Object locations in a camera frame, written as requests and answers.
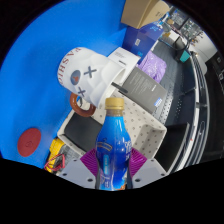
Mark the white product box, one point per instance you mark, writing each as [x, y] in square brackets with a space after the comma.
[125, 58]

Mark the blue carton box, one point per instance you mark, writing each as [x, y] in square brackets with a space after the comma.
[141, 38]

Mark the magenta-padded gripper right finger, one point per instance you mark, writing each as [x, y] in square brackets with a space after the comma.
[148, 172]

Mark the grey overhead workbench shelf unit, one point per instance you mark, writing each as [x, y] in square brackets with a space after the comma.
[196, 133]

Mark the purple plastic bag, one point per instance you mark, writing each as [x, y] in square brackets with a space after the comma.
[153, 66]

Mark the teal desk device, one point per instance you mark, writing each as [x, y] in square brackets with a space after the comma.
[184, 56]

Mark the flat round red coaster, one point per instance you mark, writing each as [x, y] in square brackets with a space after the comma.
[29, 142]

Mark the brown cardboard box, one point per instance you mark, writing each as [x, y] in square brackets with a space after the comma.
[143, 13]

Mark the white dotted fabric storage bin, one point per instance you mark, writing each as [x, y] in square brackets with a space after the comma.
[143, 128]

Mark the yellow multimeter red leads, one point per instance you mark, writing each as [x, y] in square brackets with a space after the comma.
[55, 153]

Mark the black flat product box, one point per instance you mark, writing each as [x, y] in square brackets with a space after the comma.
[145, 88]

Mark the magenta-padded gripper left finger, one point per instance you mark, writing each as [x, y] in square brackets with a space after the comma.
[77, 173]

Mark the blue drink bottle gold cap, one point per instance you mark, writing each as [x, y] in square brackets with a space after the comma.
[113, 150]

